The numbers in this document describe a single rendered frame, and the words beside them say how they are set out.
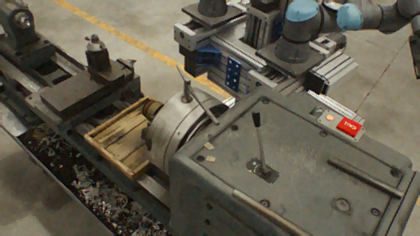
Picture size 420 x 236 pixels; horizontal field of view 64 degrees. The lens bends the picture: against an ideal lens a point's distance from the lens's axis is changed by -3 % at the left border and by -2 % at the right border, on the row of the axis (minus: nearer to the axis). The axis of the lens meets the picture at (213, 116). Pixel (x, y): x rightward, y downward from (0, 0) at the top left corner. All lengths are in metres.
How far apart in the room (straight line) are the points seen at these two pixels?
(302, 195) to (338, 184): 0.11
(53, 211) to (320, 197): 1.84
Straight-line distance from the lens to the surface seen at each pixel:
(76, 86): 1.65
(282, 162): 0.95
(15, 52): 2.04
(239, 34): 1.80
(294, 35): 1.43
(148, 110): 1.27
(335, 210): 0.91
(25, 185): 2.61
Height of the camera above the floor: 1.97
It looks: 44 degrees down
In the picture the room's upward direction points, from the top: 5 degrees clockwise
